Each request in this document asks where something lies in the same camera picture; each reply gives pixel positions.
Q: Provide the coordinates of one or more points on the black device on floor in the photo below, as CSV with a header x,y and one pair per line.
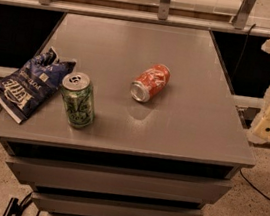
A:
x,y
12,208

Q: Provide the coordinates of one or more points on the red coke can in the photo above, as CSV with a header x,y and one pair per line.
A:
x,y
149,83

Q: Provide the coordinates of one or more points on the middle grey drawer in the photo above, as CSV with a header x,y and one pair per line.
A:
x,y
101,207

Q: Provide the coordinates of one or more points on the blue chip bag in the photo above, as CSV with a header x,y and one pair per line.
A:
x,y
23,91

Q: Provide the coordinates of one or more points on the green soda can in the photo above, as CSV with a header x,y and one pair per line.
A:
x,y
78,98

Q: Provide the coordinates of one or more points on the right metal bracket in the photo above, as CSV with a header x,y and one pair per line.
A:
x,y
240,20

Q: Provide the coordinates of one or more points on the middle metal bracket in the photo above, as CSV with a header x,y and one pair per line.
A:
x,y
163,9

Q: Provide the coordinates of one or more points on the grey drawer cabinet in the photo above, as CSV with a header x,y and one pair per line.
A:
x,y
191,127

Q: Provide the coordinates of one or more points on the top grey drawer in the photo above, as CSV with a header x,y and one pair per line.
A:
x,y
121,181

